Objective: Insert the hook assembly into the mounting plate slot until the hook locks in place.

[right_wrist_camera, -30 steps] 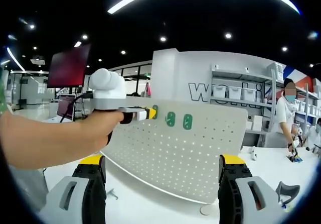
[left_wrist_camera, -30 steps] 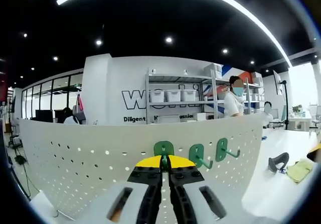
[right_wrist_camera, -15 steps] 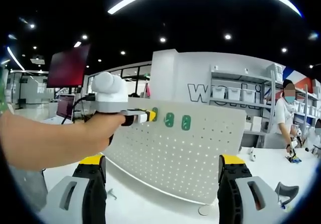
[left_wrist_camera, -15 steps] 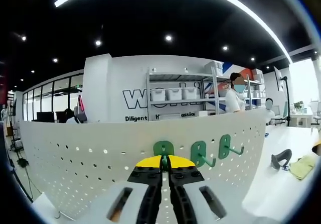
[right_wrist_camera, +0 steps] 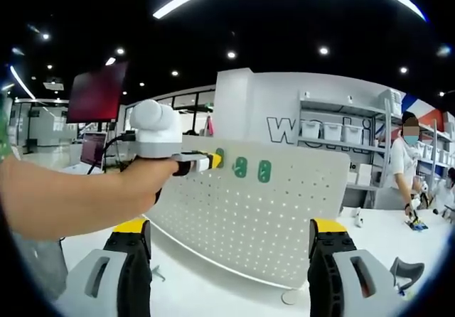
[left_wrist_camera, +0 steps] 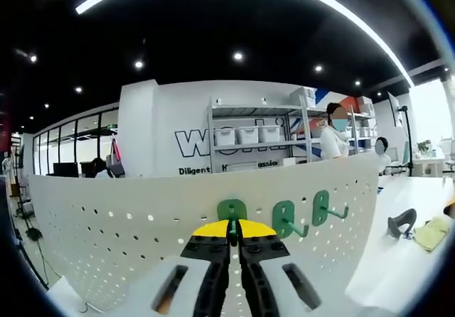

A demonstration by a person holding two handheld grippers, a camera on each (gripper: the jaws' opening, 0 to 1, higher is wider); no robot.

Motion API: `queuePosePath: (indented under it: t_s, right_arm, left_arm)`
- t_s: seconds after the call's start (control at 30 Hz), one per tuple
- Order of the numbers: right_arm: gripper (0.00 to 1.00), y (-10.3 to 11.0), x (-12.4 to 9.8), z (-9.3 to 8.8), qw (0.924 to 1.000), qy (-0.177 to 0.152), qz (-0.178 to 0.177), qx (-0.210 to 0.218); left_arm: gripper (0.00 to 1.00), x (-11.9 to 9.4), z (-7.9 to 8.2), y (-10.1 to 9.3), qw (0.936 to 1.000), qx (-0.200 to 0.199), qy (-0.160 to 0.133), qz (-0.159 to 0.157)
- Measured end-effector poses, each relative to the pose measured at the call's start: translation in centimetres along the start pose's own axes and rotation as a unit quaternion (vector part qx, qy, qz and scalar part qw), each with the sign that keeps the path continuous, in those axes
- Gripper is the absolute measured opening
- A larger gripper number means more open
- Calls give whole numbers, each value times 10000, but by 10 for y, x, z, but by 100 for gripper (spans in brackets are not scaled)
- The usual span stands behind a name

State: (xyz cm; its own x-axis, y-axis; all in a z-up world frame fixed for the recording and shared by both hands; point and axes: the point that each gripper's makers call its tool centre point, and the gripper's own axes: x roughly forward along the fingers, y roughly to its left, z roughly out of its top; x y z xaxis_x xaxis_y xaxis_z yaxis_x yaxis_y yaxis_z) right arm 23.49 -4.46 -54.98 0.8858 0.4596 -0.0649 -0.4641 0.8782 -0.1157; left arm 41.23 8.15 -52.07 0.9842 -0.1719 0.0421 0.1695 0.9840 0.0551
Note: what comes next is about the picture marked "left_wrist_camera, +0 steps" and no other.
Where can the tilted flat screen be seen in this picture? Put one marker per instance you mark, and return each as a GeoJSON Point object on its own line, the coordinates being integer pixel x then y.
{"type": "Point", "coordinates": [394, 109]}

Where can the pale yellow cloth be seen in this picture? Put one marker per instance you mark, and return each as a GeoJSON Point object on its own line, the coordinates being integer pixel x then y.
{"type": "Point", "coordinates": [432, 233]}

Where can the white perforated mounting plate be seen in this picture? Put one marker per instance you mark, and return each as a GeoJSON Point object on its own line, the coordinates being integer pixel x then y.
{"type": "Point", "coordinates": [124, 203]}

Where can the green hook assembly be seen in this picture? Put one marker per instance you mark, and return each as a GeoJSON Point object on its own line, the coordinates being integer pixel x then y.
{"type": "Point", "coordinates": [282, 217]}
{"type": "Point", "coordinates": [320, 207]}
{"type": "Point", "coordinates": [231, 208]}

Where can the grey metal shelf rack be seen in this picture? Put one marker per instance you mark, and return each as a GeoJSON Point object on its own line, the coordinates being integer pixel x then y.
{"type": "Point", "coordinates": [256, 109]}

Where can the curved ceiling light strip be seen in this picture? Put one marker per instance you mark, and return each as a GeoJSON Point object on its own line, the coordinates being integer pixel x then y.
{"type": "Point", "coordinates": [92, 2]}

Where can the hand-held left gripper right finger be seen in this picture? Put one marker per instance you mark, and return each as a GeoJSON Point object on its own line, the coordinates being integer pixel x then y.
{"type": "Point", "coordinates": [259, 260]}

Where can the green potted plant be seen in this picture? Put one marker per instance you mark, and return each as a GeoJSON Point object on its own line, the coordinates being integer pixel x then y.
{"type": "Point", "coordinates": [424, 145]}

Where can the teal chair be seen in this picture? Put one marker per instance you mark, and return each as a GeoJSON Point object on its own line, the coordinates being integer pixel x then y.
{"type": "Point", "coordinates": [405, 153]}

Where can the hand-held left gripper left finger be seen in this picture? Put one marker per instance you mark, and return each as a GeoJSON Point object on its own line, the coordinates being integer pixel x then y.
{"type": "Point", "coordinates": [213, 260]}

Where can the group of ceiling spotlights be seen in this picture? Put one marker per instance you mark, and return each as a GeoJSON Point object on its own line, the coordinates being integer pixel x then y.
{"type": "Point", "coordinates": [238, 56]}

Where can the black desktop monitor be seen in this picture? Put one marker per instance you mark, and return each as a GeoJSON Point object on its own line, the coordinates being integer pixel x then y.
{"type": "Point", "coordinates": [65, 169]}

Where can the dark grey hook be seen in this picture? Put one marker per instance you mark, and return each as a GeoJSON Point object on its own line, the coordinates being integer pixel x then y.
{"type": "Point", "coordinates": [394, 226]}

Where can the black tripod stand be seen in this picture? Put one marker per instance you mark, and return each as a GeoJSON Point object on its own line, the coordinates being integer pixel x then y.
{"type": "Point", "coordinates": [409, 146]}

